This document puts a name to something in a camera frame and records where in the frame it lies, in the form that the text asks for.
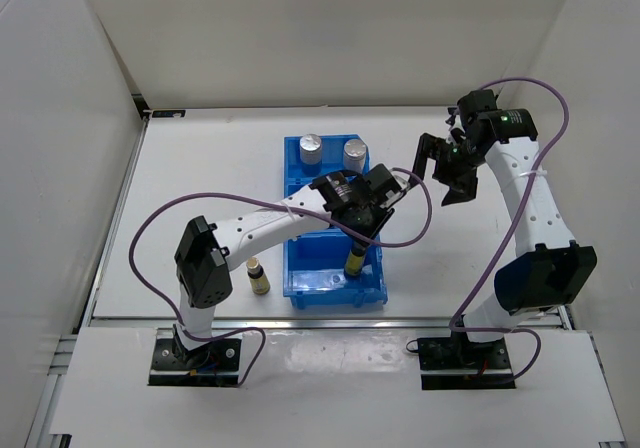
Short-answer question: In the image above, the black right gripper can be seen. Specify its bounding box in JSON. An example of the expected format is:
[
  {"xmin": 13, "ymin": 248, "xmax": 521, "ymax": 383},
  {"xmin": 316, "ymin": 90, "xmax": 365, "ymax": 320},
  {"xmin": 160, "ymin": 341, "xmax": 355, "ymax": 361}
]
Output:
[{"xmin": 408, "ymin": 133, "xmax": 488, "ymax": 207}]

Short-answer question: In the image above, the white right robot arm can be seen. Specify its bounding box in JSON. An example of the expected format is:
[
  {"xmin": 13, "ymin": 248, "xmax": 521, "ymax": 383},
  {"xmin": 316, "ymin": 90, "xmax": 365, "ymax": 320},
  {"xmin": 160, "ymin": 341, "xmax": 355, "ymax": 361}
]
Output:
[{"xmin": 412, "ymin": 89, "xmax": 597, "ymax": 368}]

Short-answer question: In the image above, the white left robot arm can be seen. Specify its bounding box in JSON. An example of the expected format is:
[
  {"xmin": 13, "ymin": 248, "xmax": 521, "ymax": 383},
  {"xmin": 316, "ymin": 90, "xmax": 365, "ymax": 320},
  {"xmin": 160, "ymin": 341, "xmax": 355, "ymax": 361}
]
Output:
[{"xmin": 174, "ymin": 164, "xmax": 411, "ymax": 368}]

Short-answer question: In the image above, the tall jar silver lid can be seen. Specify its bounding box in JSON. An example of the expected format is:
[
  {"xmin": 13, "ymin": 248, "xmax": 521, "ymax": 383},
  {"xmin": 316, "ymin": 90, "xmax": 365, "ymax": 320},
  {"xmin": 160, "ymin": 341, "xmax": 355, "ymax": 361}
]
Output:
[{"xmin": 343, "ymin": 138, "xmax": 368, "ymax": 173}]

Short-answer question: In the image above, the blue three-compartment bin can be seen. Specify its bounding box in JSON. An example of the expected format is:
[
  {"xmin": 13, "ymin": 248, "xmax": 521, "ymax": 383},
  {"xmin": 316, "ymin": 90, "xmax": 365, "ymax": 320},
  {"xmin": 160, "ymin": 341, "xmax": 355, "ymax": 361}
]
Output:
[{"xmin": 283, "ymin": 134, "xmax": 388, "ymax": 309}]

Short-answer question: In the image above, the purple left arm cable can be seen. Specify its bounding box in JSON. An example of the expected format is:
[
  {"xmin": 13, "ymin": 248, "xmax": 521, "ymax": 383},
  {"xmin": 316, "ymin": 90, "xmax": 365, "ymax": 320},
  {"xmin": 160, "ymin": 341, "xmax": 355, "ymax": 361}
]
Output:
[{"xmin": 128, "ymin": 167, "xmax": 434, "ymax": 388}]

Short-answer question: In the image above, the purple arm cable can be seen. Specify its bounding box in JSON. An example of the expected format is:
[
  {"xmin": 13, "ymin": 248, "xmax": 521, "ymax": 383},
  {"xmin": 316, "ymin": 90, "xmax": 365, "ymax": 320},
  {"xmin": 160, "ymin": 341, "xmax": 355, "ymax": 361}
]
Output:
[
  {"xmin": 448, "ymin": 76, "xmax": 571, "ymax": 384},
  {"xmin": 128, "ymin": 167, "xmax": 434, "ymax": 388}
]

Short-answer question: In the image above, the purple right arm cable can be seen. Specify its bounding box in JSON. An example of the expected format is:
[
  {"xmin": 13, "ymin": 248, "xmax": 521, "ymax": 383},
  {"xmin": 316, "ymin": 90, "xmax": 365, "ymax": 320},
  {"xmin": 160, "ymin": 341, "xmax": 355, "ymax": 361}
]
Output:
[{"xmin": 448, "ymin": 76, "xmax": 571, "ymax": 384}]

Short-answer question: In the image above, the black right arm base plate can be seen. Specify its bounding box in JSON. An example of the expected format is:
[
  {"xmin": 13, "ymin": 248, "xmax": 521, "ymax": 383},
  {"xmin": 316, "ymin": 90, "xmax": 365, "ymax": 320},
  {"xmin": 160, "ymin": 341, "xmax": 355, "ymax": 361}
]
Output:
[{"xmin": 405, "ymin": 332, "xmax": 516, "ymax": 391}]

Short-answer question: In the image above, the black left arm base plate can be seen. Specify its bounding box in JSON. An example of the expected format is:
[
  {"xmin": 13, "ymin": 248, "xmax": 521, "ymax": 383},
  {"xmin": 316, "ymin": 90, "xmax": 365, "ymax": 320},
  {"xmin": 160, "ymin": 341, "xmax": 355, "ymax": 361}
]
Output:
[{"xmin": 148, "ymin": 329, "xmax": 242, "ymax": 388}]

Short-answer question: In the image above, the aluminium table edge rail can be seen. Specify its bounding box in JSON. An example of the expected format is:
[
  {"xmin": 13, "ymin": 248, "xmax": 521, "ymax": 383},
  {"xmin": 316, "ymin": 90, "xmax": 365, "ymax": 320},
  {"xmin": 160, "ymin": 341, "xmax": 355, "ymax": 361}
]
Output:
[{"xmin": 82, "ymin": 315, "xmax": 571, "ymax": 330}]

